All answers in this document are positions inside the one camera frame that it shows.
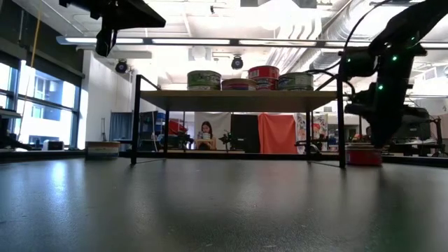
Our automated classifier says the blue Wild Planet can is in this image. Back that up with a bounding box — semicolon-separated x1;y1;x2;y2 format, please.
221;78;258;91

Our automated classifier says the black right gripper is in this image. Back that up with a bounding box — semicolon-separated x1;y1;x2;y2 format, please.
344;55;416;148

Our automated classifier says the colourful poster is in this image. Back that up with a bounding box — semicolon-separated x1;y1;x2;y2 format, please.
297;112;329;144

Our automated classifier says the small black tabletop device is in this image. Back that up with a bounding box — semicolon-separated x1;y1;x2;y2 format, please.
218;129;234;152

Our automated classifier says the white backdrop cloth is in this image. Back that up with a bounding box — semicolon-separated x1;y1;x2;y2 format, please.
193;111;232;141

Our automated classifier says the black table frame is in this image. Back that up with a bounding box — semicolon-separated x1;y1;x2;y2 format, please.
0;149;448;167

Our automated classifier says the wooden shelf with black legs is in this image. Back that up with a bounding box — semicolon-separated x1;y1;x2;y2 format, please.
129;73;347;169

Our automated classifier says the striped label seafood can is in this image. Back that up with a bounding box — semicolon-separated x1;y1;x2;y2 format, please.
85;141;121;161

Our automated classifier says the large window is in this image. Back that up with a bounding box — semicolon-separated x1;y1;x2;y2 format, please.
0;62;82;146

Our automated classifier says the black cable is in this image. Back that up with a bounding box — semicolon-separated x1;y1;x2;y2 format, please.
341;0;391;53

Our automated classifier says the silver ventilation duct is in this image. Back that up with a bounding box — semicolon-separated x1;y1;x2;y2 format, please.
309;0;400;74

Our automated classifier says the grey side desk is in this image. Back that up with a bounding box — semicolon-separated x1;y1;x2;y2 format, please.
0;108;22;119

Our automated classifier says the black upright panel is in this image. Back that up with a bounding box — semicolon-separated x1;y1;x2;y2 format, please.
230;113;260;154

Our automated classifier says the black equipment rack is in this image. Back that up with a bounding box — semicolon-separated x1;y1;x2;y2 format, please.
138;111;162;152

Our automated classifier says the long ceiling light fixture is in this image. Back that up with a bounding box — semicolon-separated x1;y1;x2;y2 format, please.
55;34;448;50

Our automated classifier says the orange hanging cloth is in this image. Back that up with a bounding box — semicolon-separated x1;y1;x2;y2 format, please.
258;112;299;155

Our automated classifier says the red bag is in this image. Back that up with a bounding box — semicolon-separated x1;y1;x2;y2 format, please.
166;118;188;136

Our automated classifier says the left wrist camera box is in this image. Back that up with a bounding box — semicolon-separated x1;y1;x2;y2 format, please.
94;19;117;57

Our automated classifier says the black table mat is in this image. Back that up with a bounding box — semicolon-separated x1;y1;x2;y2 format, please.
0;157;448;252

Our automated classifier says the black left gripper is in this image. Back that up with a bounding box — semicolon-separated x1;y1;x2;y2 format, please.
58;0;167;29

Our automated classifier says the yellow cord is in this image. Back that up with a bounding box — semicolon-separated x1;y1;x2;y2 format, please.
29;10;42;67

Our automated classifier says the dark computer monitor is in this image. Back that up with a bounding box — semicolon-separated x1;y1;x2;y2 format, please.
390;111;432;141

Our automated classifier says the background desk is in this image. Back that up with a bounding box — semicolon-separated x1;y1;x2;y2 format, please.
387;139;447;158

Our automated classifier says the green labelled seafood can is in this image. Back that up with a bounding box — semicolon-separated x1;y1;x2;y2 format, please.
278;71;314;91
187;70;222;91

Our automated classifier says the blue curtain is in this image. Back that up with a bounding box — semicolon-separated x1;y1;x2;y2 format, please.
109;111;133;142

